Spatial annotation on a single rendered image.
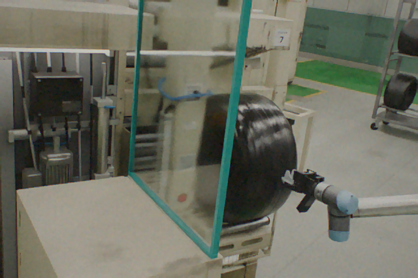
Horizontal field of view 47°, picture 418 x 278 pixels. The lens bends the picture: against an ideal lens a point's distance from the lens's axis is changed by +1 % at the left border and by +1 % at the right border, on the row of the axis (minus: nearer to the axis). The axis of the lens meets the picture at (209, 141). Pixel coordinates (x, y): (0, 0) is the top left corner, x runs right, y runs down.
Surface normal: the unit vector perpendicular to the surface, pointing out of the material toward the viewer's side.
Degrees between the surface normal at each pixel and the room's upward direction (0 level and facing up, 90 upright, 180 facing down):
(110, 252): 0
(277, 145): 59
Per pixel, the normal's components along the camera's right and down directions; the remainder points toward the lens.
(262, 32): 0.52, 0.33
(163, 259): 0.11, -0.94
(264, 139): 0.48, -0.29
